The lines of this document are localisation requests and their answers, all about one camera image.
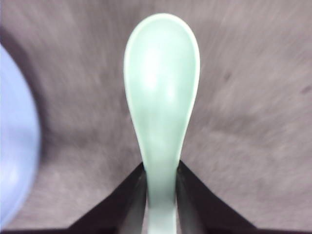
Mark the mint green plastic spoon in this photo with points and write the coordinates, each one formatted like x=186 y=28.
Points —
x=161 y=74

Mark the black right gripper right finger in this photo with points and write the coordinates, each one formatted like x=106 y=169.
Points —
x=202 y=212

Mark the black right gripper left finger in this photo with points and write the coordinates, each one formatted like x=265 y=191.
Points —
x=121 y=212

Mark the blue plastic plate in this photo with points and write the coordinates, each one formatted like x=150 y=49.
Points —
x=19 y=138

